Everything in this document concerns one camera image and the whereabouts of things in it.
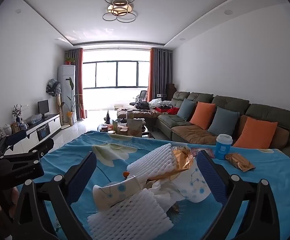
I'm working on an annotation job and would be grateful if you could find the large window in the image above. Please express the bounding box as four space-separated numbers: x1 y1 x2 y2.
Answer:
82 60 150 90

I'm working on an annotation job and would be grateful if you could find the black office chair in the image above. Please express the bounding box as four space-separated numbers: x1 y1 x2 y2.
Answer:
130 90 148 105

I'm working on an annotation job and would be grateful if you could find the gold snack packet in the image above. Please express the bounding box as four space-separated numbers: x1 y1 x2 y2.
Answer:
225 153 256 172

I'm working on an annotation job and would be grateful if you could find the white tissue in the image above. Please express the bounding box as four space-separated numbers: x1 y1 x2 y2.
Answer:
145 180 185 205

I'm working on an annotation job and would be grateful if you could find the gold foil wrapper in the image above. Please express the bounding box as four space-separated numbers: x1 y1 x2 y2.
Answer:
145 146 194 181

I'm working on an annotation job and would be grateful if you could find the green sofa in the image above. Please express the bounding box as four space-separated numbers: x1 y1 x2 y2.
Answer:
117 91 290 160

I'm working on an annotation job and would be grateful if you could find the white standing air conditioner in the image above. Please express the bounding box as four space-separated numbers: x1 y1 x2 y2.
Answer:
58 65 76 125

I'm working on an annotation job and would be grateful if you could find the orange cushion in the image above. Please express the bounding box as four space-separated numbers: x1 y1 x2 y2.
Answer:
189 102 216 130
233 117 278 149

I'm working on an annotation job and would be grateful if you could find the branch plant in blue vase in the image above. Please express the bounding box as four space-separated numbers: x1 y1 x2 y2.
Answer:
12 104 23 123

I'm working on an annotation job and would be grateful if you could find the blue cup with white lid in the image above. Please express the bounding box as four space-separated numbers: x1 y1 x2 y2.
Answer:
215 134 233 160

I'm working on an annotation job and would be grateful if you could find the pile of white clothes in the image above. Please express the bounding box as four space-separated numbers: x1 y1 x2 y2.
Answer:
149 99 172 110

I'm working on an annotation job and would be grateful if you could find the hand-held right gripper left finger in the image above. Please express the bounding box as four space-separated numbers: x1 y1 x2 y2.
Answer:
10 152 98 240

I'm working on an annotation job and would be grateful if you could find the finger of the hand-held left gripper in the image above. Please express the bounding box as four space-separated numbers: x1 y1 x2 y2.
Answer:
0 138 55 162
0 129 27 153

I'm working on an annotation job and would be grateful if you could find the cluttered coffee table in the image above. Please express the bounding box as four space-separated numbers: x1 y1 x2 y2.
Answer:
98 109 151 138

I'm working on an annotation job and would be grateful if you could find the blue floral blanket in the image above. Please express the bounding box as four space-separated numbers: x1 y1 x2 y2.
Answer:
17 130 290 240

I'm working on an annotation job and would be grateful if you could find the clear plastic bag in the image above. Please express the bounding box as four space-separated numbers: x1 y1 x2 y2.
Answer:
26 114 43 125

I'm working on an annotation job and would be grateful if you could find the white black TV cabinet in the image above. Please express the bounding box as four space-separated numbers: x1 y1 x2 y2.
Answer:
0 114 61 155

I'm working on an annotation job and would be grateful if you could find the grey-blue cushion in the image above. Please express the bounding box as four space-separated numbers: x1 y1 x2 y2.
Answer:
207 106 241 137
177 98 196 121

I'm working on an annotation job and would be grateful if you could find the tall leafy plant in vase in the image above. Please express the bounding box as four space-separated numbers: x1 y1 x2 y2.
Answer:
61 76 83 127

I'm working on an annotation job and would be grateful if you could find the black monitor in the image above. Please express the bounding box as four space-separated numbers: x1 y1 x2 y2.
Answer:
37 99 50 119

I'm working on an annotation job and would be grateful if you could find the grey orange curtain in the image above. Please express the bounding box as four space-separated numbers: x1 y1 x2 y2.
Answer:
148 47 173 103
68 48 86 120

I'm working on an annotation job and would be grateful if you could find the white foam net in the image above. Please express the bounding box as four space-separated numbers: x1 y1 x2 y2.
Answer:
87 189 174 240
127 143 178 180

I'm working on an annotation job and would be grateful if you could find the pink snack packet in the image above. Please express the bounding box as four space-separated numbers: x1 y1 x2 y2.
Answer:
190 147 214 158

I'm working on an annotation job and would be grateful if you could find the brown paper bag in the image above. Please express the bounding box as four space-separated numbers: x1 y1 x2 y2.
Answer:
127 118 145 137

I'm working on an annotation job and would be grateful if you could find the ring ceiling lamp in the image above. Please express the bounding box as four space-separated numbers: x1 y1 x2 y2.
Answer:
102 0 137 23

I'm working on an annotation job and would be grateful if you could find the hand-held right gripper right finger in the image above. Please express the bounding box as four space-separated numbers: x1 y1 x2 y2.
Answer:
196 150 281 240

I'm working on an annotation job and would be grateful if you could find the covered floor fan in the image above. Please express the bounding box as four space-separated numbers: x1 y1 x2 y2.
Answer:
45 78 62 122

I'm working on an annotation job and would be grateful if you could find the dark wooden cabinet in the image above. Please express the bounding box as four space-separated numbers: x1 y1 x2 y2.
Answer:
166 84 177 98

